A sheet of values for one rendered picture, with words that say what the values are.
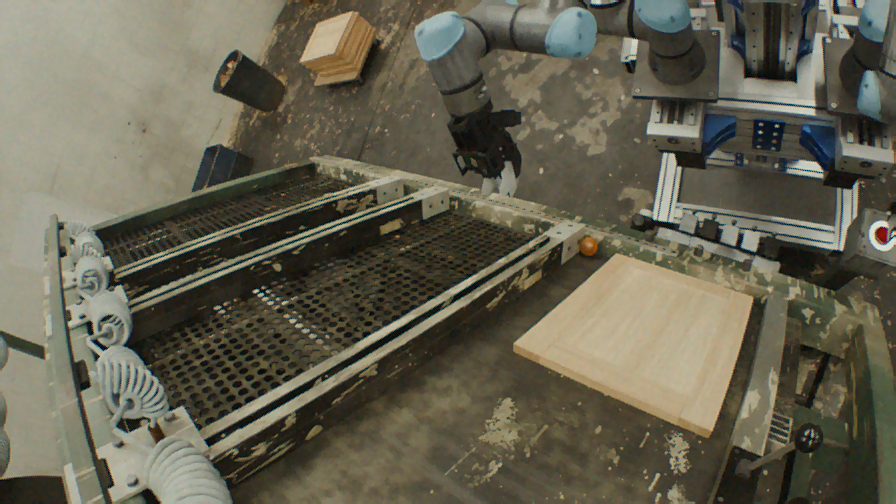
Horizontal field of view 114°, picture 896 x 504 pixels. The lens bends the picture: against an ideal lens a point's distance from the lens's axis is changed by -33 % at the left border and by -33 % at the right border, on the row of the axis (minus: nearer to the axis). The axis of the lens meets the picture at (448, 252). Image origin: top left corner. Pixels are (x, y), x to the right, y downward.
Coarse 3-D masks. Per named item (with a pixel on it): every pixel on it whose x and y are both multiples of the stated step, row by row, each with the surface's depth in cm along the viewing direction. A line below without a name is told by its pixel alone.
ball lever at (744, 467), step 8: (808, 424) 37; (816, 424) 37; (800, 432) 37; (808, 432) 36; (816, 432) 36; (800, 440) 37; (808, 440) 36; (816, 440) 36; (784, 448) 40; (792, 448) 39; (800, 448) 37; (808, 448) 36; (816, 448) 36; (768, 456) 41; (776, 456) 40; (744, 464) 44; (752, 464) 43; (760, 464) 42; (736, 472) 44; (744, 472) 43
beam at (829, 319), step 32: (352, 160) 193; (480, 192) 146; (512, 224) 130; (544, 224) 123; (608, 224) 120; (608, 256) 112; (640, 256) 105; (672, 256) 100; (704, 256) 100; (736, 288) 90; (768, 288) 85; (800, 288) 83; (800, 320) 80; (832, 320) 75; (864, 320) 69; (832, 352) 76
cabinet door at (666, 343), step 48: (624, 288) 94; (672, 288) 93; (720, 288) 92; (528, 336) 79; (576, 336) 79; (624, 336) 78; (672, 336) 77; (720, 336) 75; (624, 384) 66; (672, 384) 65; (720, 384) 63
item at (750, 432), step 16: (768, 304) 80; (784, 304) 80; (768, 320) 75; (784, 320) 74; (768, 336) 70; (768, 352) 66; (752, 368) 65; (768, 368) 62; (752, 384) 60; (768, 384) 59; (752, 400) 56; (768, 400) 56; (752, 416) 53; (768, 416) 53; (736, 432) 51; (752, 432) 51; (752, 448) 48
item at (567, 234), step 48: (576, 240) 111; (480, 288) 85; (384, 336) 71; (432, 336) 75; (288, 384) 60; (336, 384) 61; (384, 384) 69; (144, 432) 45; (192, 432) 46; (240, 432) 51; (288, 432) 56; (144, 480) 38; (240, 480) 51
